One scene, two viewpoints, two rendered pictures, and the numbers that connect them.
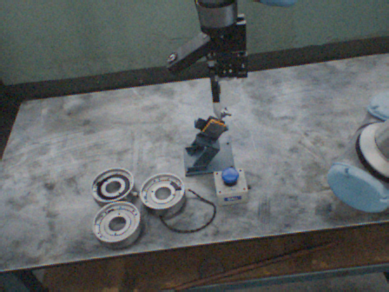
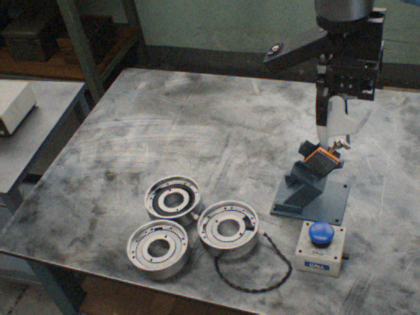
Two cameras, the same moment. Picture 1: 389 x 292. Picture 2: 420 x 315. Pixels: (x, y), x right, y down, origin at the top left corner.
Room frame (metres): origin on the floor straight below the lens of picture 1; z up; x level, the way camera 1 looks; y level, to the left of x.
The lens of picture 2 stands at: (0.09, -0.15, 1.52)
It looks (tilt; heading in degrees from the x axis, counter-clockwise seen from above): 44 degrees down; 26
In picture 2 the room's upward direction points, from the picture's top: 11 degrees counter-clockwise
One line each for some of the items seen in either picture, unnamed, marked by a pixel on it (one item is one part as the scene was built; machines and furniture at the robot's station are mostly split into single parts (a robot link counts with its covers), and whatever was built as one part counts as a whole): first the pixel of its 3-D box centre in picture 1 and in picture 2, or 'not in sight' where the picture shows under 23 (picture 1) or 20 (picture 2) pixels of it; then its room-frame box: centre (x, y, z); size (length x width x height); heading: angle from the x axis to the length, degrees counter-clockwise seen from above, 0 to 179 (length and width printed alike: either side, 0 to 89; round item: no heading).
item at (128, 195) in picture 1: (114, 189); (174, 203); (0.63, 0.22, 0.82); 0.10 x 0.10 x 0.04
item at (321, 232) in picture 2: (230, 179); (321, 239); (0.59, -0.06, 0.85); 0.04 x 0.04 x 0.05
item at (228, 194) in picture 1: (233, 186); (324, 248); (0.59, -0.07, 0.82); 0.08 x 0.07 x 0.05; 90
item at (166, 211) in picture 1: (163, 195); (229, 230); (0.59, 0.10, 0.82); 0.10 x 0.10 x 0.04
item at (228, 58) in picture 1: (223, 48); (348, 51); (0.70, -0.08, 1.13); 0.09 x 0.08 x 0.12; 87
